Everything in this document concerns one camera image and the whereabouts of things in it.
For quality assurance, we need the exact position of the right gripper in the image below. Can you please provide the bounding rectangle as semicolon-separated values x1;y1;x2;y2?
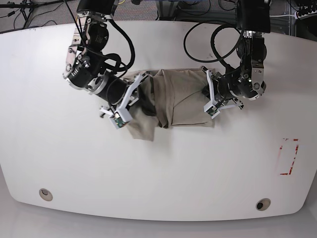
95;72;152;117

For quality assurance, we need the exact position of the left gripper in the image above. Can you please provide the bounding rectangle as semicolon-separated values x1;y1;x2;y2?
201;66;244;110

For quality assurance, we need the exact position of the beige T-shirt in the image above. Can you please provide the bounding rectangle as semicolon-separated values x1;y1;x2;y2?
127;69;214;141

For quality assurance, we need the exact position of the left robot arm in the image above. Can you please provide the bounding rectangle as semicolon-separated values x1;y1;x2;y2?
202;0;270;117

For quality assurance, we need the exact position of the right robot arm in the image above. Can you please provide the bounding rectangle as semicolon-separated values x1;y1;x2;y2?
63;0;137;112

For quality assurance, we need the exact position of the red tape rectangle marking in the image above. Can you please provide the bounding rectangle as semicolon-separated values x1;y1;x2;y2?
277;138;299;176

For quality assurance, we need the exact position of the white power strip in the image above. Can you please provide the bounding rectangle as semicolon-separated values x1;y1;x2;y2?
294;2;317;20

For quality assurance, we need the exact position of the black tripod stand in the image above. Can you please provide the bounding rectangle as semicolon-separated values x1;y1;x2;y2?
0;0;64;30

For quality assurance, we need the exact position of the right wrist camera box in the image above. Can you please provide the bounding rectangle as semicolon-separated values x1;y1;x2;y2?
109;111;132;129

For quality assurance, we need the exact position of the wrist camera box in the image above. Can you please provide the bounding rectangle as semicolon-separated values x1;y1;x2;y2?
109;111;132;129
204;105;220;119

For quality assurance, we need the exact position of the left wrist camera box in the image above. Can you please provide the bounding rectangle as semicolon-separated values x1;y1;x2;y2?
204;105;220;119

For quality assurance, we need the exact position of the left table cable grommet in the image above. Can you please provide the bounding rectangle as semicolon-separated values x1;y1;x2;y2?
39;188;53;202

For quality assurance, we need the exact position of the table cable grommet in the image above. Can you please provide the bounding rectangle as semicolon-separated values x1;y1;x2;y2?
256;198;271;211
39;188;53;202

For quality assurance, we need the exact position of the right table cable grommet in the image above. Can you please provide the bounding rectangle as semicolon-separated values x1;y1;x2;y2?
256;198;271;211

